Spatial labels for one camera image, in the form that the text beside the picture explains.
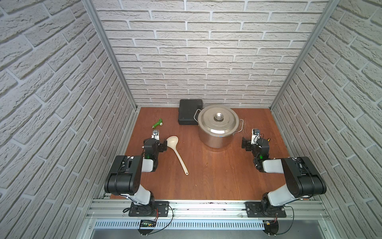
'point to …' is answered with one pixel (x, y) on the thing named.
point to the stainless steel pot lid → (218, 120)
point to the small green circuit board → (147, 223)
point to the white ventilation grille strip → (135, 224)
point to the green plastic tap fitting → (159, 123)
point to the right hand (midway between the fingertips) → (252, 137)
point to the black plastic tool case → (187, 109)
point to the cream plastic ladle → (172, 141)
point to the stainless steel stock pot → (217, 142)
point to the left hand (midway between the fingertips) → (152, 137)
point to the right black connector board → (271, 227)
